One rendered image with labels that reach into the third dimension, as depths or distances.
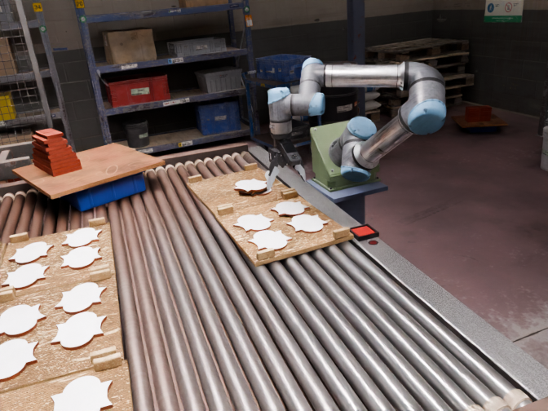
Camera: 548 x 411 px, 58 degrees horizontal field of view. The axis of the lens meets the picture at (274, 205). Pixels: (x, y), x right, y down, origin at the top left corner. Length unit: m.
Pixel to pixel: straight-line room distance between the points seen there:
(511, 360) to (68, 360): 0.99
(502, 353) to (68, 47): 5.84
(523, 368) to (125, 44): 5.27
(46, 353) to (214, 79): 5.01
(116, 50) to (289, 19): 2.42
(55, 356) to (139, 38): 4.90
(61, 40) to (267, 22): 2.54
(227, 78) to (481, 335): 5.21
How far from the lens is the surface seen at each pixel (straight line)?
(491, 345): 1.27
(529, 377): 1.20
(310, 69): 1.79
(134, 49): 5.92
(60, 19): 6.43
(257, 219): 1.77
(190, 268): 1.57
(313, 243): 1.60
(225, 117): 6.20
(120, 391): 1.17
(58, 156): 2.29
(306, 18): 7.17
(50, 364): 1.31
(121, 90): 5.86
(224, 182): 2.19
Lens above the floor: 1.68
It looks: 23 degrees down
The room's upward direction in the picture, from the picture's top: 5 degrees counter-clockwise
